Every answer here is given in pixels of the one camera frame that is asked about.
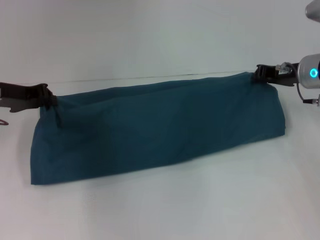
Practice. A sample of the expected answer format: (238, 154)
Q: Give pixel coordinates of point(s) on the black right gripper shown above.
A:
(285, 75)

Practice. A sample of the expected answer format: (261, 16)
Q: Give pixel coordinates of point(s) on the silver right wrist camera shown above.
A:
(313, 10)

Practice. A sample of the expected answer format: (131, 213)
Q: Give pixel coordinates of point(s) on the teal blue t-shirt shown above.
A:
(155, 125)

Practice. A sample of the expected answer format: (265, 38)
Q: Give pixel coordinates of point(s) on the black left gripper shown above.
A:
(20, 96)

